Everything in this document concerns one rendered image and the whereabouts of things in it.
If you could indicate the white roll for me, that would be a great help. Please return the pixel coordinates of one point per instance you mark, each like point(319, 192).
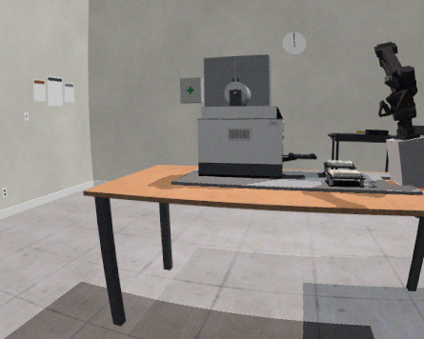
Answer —
point(246, 94)

